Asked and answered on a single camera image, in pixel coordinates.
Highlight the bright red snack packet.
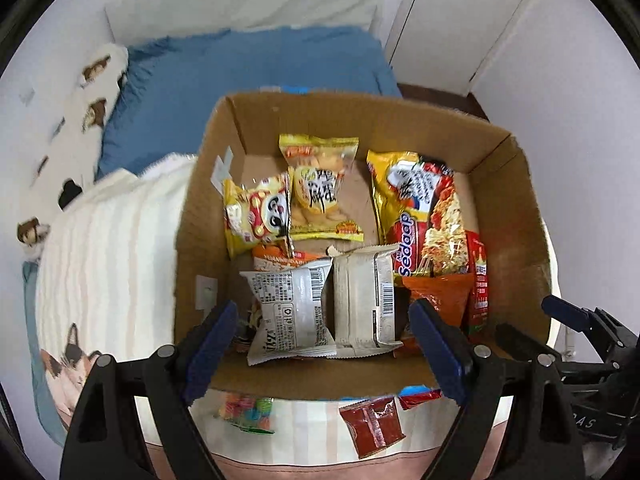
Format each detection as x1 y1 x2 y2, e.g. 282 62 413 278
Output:
398 386 442 411

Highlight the blue bed sheet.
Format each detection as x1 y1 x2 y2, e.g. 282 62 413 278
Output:
94 25 404 181

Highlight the white door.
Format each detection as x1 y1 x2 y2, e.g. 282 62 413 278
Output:
385 0 522 96

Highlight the red seasoning packet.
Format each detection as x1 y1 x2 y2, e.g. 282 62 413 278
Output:
466 231 489 334

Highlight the orange white snack packet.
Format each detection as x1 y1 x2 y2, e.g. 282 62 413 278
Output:
252 245 323 272

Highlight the yellow cracker snack bag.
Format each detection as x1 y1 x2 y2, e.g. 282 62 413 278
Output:
279 133 363 242

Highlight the dark red sauce packet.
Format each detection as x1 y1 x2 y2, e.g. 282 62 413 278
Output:
340 396 406 460

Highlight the Sedaap instant noodle packet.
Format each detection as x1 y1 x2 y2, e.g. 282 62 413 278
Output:
367 151 469 278

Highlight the striped cream pink blanket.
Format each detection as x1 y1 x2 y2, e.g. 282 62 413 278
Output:
32 154 457 479

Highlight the colourful candy ball bag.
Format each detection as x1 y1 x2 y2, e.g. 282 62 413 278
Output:
218 392 273 434

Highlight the yellow mushroom snack bag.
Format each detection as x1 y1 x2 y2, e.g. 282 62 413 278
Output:
222 172 291 259

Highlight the bear print long pillow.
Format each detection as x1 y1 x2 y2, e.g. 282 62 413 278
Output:
16 42 129 261

